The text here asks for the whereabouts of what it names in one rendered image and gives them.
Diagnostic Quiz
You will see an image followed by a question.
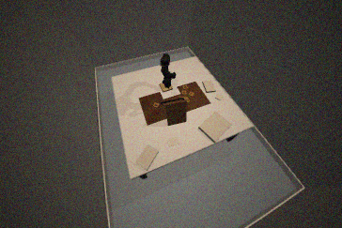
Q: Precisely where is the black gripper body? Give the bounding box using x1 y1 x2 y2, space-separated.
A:
163 71 171 84

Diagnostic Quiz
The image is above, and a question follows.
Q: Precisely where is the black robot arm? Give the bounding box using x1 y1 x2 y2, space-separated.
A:
160 53 176 79

